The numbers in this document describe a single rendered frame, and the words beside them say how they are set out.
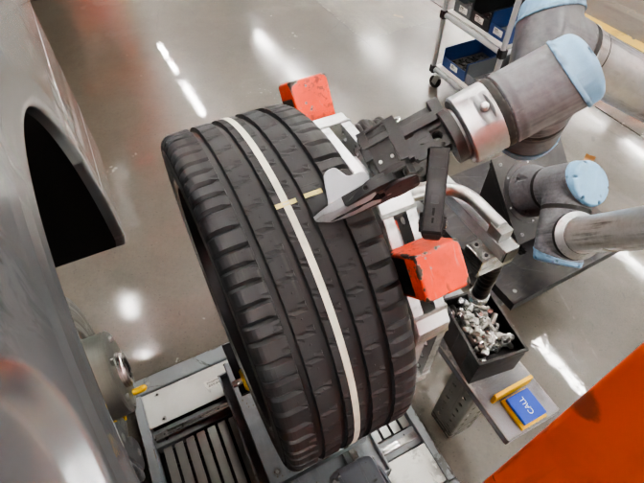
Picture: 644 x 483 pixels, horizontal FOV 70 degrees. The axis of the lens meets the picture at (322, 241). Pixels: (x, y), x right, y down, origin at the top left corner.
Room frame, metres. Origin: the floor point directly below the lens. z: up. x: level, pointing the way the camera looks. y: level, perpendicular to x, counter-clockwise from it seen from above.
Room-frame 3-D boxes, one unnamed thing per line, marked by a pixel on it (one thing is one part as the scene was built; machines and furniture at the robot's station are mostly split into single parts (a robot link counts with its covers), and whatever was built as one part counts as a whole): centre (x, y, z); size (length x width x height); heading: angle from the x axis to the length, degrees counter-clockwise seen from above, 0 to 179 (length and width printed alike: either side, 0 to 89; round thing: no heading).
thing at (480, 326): (0.59, -0.42, 0.51); 0.20 x 0.14 x 0.13; 18
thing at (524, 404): (0.42, -0.51, 0.47); 0.07 x 0.07 x 0.02; 27
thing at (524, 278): (1.22, -0.76, 0.15); 0.60 x 0.60 x 0.30; 28
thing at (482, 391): (0.57, -0.43, 0.44); 0.43 x 0.17 x 0.03; 27
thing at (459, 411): (0.54, -0.44, 0.21); 0.10 x 0.10 x 0.42; 27
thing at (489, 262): (0.54, -0.32, 0.93); 0.09 x 0.05 x 0.05; 117
